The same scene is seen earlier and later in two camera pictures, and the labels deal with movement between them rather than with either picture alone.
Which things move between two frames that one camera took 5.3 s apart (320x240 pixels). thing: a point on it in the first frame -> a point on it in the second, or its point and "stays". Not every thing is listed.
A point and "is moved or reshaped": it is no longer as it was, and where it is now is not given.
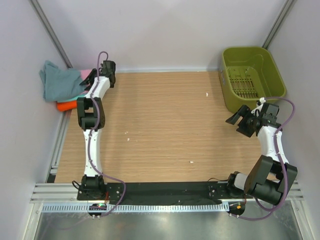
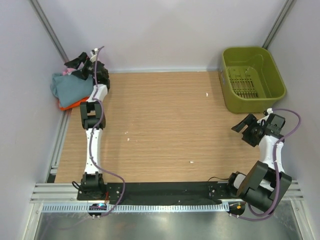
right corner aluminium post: (277, 24) stays
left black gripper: (90, 79) -> (82, 73)
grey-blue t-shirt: (59, 84) is moved or reshaped
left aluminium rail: (54, 166) stays
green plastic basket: (249, 75) stays
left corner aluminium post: (51, 33) stays
